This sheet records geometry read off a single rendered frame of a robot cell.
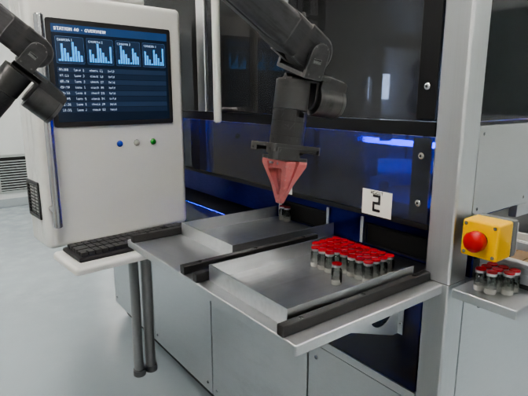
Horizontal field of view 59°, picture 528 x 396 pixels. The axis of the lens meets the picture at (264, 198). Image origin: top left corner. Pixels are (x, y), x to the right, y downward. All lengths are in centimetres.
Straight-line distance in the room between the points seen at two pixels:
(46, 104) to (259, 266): 56
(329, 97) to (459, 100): 28
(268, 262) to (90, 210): 71
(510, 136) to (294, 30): 59
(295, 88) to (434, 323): 59
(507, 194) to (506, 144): 12
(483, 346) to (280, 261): 52
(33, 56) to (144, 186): 77
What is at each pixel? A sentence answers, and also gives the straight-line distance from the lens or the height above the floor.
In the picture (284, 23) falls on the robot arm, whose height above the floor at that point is 136.
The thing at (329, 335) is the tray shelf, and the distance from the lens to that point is 81.
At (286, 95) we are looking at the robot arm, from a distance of 76.
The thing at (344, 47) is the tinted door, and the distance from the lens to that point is 117.
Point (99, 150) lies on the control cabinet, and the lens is 157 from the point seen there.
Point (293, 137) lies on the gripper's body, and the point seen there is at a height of 119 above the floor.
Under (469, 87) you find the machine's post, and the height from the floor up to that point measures 128.
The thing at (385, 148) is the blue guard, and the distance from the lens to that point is 107.
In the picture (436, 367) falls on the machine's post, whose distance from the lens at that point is 112.
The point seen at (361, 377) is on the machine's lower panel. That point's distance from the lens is 129.
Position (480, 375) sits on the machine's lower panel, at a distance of 130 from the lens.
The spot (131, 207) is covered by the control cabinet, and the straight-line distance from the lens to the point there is 164.
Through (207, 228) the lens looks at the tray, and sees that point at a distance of 137.
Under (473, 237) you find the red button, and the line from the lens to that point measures 94.
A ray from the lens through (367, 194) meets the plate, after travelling 111.
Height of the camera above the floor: 126
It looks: 12 degrees down
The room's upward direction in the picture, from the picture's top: straight up
